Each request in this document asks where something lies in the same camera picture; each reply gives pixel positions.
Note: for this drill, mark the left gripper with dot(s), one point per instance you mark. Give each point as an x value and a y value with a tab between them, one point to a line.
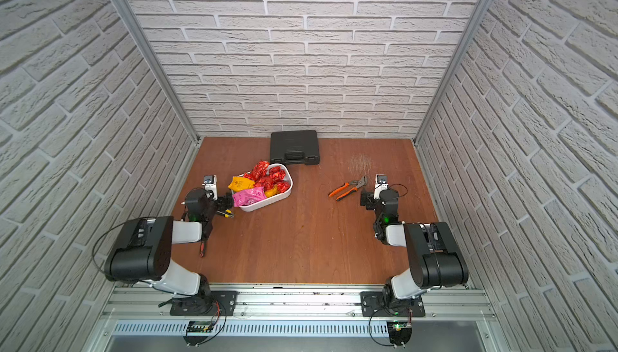
220	202

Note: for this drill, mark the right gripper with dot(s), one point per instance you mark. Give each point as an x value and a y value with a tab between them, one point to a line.
368	197

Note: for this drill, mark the orange tea bag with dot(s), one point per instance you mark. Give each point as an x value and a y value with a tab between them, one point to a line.
241	183

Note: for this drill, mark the pink tea bag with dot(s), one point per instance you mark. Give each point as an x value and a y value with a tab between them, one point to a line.
248	197

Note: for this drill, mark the yellow tea bag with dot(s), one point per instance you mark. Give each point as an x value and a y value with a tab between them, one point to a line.
272	192

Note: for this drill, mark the white storage box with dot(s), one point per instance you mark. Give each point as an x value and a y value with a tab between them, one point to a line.
268	201

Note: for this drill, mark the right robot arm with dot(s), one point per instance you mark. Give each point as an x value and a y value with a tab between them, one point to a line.
435	260

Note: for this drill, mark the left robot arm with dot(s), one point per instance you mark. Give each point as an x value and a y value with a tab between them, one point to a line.
142	251

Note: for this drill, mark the red tea bags in box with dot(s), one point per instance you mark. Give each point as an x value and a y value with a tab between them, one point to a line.
267	177

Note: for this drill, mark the yellow black utility knife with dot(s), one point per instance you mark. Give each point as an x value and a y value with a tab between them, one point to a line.
226	213

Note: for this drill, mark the black plastic tool case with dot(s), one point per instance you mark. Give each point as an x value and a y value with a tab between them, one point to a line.
295	147

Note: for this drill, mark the left controller board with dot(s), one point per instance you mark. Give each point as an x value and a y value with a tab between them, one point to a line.
199	332

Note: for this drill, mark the controller board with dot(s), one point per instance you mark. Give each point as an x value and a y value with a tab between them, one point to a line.
399	333
199	332

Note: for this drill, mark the right controller board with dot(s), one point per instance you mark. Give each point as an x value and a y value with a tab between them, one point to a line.
399	333

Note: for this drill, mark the orange handled pliers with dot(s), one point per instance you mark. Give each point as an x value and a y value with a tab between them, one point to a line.
348	188

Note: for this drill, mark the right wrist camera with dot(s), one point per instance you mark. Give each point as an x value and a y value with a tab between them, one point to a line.
381	183

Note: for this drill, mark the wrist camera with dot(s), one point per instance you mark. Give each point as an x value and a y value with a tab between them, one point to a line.
381	183
210	186

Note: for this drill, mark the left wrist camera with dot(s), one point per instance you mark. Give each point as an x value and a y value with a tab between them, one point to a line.
210	186

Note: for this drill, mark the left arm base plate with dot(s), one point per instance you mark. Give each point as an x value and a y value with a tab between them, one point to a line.
217	302

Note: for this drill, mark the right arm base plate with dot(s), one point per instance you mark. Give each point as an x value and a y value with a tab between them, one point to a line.
376	304

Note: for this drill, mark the aluminium front rail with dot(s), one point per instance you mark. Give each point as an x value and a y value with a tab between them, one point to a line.
329	302

